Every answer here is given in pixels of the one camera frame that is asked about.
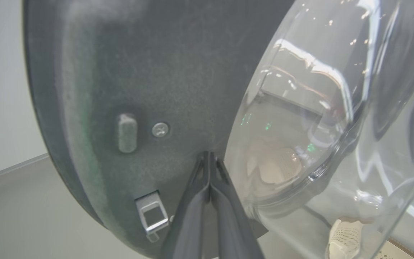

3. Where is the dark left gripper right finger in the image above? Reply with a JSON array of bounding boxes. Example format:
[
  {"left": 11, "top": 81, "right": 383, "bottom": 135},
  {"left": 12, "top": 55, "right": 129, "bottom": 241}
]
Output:
[{"left": 210, "top": 152, "right": 266, "bottom": 259}]

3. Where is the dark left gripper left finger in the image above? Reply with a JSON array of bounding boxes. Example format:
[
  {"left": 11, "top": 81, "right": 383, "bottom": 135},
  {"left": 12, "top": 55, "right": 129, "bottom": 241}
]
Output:
[{"left": 160, "top": 151, "right": 213, "bottom": 259}]

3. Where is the round washing machine door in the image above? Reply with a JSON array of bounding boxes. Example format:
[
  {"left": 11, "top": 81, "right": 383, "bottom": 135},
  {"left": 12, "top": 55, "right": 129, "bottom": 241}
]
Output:
[{"left": 22, "top": 0, "right": 414, "bottom": 259}]

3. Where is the metal door latch hook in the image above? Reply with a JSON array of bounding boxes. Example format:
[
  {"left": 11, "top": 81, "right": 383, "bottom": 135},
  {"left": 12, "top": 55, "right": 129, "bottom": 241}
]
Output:
[{"left": 135, "top": 191, "right": 170, "bottom": 243}]

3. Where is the cream perforated laundry basket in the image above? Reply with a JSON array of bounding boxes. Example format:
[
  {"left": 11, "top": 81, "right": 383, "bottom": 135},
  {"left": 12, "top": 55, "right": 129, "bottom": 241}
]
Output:
[{"left": 326, "top": 217, "right": 414, "bottom": 259}]

